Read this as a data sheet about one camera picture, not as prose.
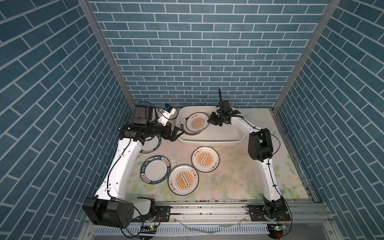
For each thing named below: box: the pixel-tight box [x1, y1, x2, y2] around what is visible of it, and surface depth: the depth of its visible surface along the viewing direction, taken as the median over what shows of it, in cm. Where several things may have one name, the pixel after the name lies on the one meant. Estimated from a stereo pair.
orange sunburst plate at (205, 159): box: [191, 146, 220, 173], surface depth 95 cm
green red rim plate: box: [180, 116, 198, 136], surface depth 110 cm
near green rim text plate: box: [140, 155, 171, 185], surface depth 90 cm
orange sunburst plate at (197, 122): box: [186, 112, 210, 133], surface depth 109 cm
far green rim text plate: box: [139, 135, 162, 154], surface depth 98 cm
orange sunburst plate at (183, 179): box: [167, 164, 200, 196], surface depth 86 cm
